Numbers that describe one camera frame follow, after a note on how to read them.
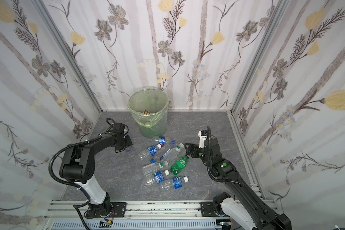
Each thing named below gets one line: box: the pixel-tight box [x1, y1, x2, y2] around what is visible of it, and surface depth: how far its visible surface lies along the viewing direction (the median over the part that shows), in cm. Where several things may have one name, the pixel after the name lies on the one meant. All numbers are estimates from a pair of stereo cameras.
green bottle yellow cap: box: [169, 154, 190, 176], surface depth 88 cm
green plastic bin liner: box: [127, 86, 170, 129], surface depth 98 cm
